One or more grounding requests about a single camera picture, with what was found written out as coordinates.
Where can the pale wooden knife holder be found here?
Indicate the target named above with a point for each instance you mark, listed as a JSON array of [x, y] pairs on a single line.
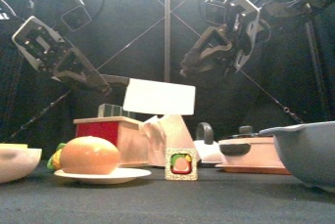
[[175, 133]]

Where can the dark green segmented block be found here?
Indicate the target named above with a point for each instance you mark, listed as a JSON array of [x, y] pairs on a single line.
[[115, 110]]

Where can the black cloth backdrop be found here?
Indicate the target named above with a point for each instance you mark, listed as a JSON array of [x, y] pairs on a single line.
[[131, 12]]

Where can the orange-brown toy egg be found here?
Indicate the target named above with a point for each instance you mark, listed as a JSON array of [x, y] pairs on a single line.
[[89, 156]]

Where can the wooden box with red side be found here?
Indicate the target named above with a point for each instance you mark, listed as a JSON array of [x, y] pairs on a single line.
[[131, 143]]

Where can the yellow toy food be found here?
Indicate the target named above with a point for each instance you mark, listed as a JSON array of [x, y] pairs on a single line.
[[13, 145]]

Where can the green and yellow toy vegetable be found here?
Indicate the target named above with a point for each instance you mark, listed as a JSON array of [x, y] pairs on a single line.
[[54, 161]]

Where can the white bowl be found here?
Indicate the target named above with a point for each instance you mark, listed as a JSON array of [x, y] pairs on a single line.
[[18, 166]]

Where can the small white plate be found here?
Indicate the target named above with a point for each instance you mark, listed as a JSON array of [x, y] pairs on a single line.
[[127, 174]]

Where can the white toy sushi roll piece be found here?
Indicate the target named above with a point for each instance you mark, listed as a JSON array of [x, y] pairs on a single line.
[[182, 166]]

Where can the blue-grey bowl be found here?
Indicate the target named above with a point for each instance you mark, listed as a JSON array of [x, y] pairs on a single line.
[[306, 153]]

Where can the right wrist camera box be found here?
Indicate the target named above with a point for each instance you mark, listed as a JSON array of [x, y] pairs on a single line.
[[215, 8]]

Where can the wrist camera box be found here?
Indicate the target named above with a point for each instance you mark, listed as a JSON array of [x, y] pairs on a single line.
[[215, 8], [77, 17]]

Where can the grey vertical frame pole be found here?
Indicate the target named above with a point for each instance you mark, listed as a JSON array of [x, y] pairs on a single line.
[[167, 38]]

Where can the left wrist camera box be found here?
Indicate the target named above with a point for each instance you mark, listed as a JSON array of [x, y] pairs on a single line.
[[77, 17]]

